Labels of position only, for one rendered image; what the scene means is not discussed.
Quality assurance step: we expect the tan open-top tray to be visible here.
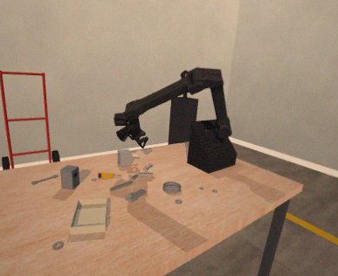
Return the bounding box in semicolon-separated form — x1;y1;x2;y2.
70;198;107;235

